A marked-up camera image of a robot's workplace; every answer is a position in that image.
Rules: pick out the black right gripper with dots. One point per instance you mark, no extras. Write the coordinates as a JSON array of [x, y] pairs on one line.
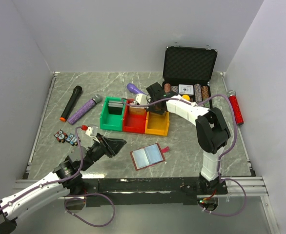
[[160, 112]]

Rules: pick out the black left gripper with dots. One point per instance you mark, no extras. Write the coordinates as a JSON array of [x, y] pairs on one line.
[[111, 146]]

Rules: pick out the red leather card holder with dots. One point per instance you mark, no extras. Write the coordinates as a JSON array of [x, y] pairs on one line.
[[147, 156]]

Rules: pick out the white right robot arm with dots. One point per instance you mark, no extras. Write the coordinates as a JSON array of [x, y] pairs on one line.
[[211, 128]]

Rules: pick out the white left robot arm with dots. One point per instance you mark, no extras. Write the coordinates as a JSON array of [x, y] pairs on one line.
[[64, 181]]

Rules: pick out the red plastic card bin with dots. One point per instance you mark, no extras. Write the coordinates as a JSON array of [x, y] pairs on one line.
[[134, 118]]

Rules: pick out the white playing card deck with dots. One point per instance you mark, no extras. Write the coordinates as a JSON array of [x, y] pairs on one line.
[[185, 89]]

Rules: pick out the yellow plastic card bin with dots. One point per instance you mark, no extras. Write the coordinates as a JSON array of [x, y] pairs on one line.
[[156, 124]]

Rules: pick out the blue owl card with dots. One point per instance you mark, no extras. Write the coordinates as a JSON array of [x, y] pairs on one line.
[[72, 139]]

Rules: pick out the red owl card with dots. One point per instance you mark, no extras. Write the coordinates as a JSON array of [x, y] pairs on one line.
[[60, 136]]

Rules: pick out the purple plastic toy microphone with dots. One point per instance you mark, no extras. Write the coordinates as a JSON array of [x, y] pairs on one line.
[[134, 89]]

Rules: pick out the yellow poker dealer chip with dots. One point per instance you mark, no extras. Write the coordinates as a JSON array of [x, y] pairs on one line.
[[186, 97]]

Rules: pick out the black poker chip case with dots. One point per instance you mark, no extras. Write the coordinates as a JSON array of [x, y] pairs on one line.
[[191, 66]]

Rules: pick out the purple glitter toy microphone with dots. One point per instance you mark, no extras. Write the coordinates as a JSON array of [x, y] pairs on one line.
[[84, 109]]

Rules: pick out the black toy microphone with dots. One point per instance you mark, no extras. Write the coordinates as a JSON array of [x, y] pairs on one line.
[[77, 91]]

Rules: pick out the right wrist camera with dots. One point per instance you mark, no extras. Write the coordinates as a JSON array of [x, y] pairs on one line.
[[141, 99]]

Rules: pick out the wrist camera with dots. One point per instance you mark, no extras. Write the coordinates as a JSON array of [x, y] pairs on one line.
[[91, 130], [141, 99]]

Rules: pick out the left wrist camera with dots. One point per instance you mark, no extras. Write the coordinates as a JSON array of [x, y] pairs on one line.
[[91, 130]]

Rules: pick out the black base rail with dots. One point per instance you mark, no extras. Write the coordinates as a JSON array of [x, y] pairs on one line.
[[139, 191]]

